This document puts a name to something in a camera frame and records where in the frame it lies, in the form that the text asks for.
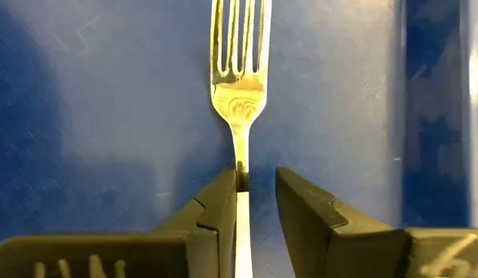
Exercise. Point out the silver metal fork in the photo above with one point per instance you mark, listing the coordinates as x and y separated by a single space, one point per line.
238 100

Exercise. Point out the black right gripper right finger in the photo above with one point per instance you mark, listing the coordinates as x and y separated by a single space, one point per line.
331 247

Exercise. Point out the blue plastic tray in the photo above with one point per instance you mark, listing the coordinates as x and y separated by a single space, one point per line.
107 116

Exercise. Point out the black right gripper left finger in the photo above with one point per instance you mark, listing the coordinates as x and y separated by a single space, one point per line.
207 239

